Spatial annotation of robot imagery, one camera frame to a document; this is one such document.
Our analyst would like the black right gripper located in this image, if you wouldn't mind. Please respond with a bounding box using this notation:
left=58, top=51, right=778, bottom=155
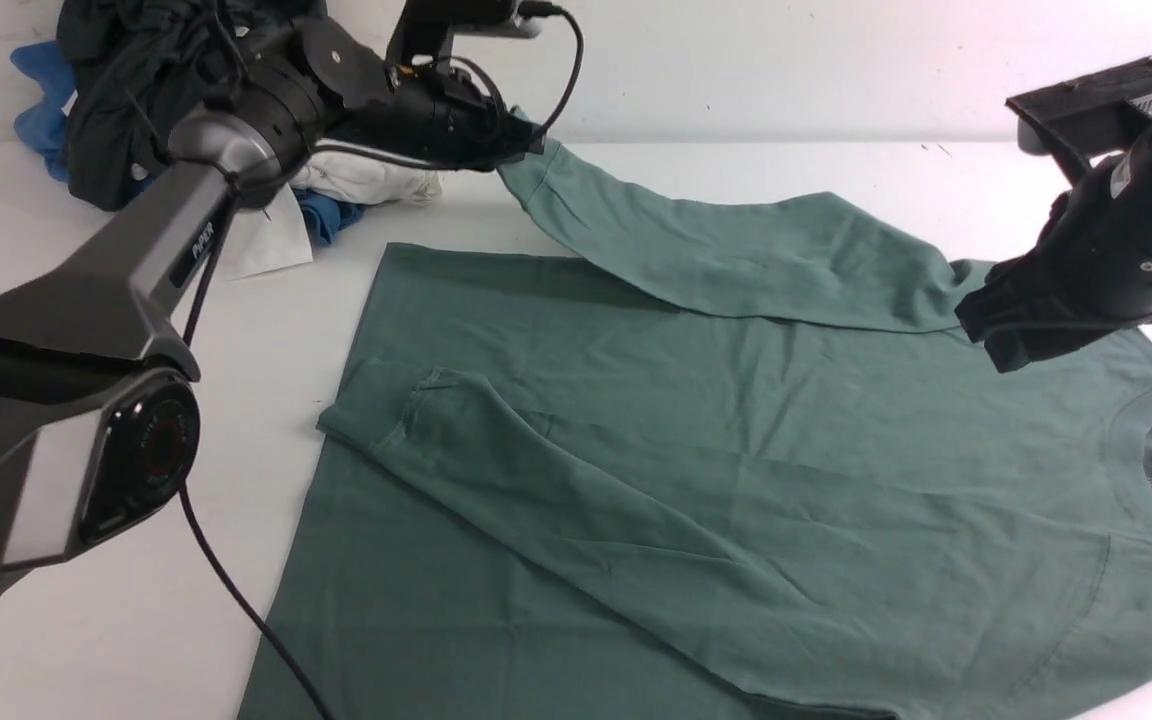
left=955, top=250, right=1137, bottom=373

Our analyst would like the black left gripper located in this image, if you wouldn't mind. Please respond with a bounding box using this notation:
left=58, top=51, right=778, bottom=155
left=356, top=70, right=545, bottom=172

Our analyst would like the green long sleeve shirt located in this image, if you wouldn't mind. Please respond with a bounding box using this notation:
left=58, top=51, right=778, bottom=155
left=268, top=143, right=1152, bottom=719

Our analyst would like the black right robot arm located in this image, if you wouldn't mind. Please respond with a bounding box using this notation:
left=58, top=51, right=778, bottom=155
left=956, top=56, right=1152, bottom=373

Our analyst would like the white crumpled shirt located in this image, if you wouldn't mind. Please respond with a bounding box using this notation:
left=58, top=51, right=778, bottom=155
left=218, top=152, right=444, bottom=281

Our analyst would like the dark grey crumpled garment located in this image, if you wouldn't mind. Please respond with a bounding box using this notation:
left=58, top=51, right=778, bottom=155
left=56, top=1, right=328, bottom=211

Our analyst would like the blue crumpled garment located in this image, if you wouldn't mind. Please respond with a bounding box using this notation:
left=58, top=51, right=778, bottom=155
left=10, top=40, right=366, bottom=247

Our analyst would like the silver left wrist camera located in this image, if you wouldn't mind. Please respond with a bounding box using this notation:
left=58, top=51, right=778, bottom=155
left=385, top=0, right=541, bottom=65

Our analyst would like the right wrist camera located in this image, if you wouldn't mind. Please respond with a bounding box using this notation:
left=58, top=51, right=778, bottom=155
left=1005, top=56, right=1152, bottom=185

